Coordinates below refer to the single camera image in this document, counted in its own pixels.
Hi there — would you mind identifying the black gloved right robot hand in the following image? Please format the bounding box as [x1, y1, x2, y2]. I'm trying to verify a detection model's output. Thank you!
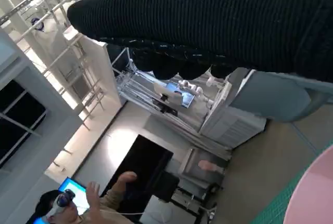
[67, 0, 333, 82]

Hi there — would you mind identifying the pink bowl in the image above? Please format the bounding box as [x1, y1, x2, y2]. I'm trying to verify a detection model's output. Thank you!
[283, 146, 333, 224]

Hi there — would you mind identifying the blue laptop screen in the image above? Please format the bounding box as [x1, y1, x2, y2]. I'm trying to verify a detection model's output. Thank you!
[165, 82, 196, 109]

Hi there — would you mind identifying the white louvred cabinet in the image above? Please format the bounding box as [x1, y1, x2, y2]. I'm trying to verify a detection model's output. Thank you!
[200, 69, 267, 149]

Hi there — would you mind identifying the large black screen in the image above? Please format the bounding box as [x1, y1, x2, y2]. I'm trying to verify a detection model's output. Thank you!
[101, 134, 174, 219]

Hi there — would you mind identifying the person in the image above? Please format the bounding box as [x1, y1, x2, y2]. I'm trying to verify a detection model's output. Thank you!
[30, 17, 62, 50]
[32, 171, 146, 224]

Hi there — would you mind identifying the green cutting mat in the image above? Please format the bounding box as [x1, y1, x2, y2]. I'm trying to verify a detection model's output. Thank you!
[256, 140, 333, 224]

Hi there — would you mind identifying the small blue computer monitor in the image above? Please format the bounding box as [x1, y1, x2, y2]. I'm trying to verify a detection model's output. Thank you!
[32, 177, 88, 224]

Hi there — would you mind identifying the dark window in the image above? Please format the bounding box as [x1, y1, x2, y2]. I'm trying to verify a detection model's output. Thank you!
[0, 80, 47, 169]

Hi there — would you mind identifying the grey VR headset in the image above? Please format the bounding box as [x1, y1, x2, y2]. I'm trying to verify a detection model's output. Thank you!
[45, 189, 76, 218]

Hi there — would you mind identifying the metal rack frame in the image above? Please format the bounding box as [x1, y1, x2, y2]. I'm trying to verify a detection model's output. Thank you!
[116, 48, 231, 161]

